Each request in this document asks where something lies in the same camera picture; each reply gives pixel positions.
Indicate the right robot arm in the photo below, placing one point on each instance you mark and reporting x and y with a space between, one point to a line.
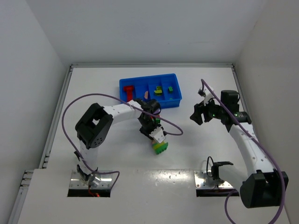
261 185

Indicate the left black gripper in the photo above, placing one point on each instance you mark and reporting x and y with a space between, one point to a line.
146 129

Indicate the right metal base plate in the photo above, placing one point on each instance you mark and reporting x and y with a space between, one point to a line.
203 180

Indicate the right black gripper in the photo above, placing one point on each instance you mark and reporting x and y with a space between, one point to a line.
203 112

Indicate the green yellow lego stack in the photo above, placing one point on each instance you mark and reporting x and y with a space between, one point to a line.
159 147

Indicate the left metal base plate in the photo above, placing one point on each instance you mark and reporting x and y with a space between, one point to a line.
98 182

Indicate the green red striped lego stack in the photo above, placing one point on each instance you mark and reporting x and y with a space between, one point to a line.
157 119

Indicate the metal base plate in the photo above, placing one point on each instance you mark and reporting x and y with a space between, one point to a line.
203 180
98 182

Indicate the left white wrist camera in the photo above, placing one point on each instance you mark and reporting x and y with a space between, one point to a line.
158 135

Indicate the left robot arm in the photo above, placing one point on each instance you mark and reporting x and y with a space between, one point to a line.
94 125

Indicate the blue divided plastic bin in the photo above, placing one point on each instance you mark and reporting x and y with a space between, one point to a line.
149 83

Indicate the red curved lego brick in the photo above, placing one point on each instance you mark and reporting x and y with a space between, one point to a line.
128 88

